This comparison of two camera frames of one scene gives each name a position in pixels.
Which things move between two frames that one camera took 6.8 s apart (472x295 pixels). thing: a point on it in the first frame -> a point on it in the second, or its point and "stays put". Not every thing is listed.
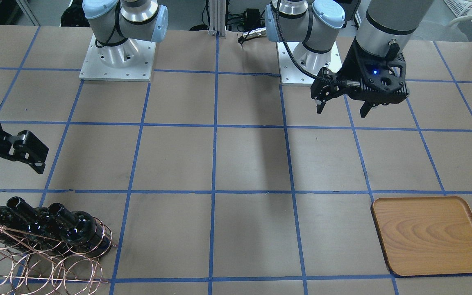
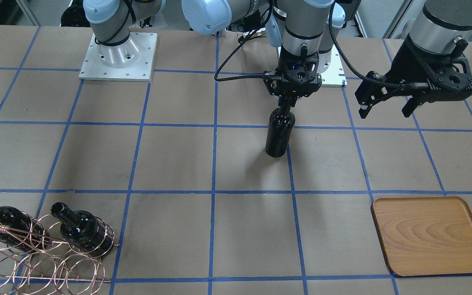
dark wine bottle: (42, 228) -> (281, 125)
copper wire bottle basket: (8, 262) stays put
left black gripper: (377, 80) -> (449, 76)
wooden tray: (421, 235) stays put
